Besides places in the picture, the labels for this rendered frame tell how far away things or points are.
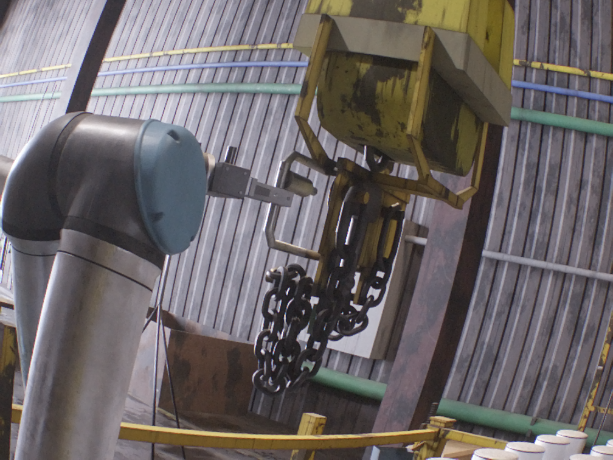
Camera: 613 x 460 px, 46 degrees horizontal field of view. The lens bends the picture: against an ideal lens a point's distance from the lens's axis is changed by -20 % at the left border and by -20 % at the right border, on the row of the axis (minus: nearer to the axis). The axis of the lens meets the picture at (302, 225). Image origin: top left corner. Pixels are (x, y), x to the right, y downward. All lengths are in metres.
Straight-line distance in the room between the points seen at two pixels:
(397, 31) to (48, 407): 1.02
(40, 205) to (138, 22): 10.69
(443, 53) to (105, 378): 0.93
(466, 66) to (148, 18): 10.00
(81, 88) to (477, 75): 8.62
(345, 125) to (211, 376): 6.02
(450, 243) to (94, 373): 5.03
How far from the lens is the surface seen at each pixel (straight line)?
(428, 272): 5.73
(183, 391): 7.27
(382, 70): 1.49
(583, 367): 6.39
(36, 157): 0.82
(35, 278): 0.89
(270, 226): 1.46
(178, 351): 7.11
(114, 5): 10.18
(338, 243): 1.50
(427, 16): 1.50
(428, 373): 5.64
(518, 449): 2.65
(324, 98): 1.53
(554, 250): 6.63
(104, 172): 0.75
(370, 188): 1.61
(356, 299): 1.70
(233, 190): 1.37
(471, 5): 1.50
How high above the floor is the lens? 1.46
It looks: 3 degrees up
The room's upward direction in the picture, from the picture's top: 14 degrees clockwise
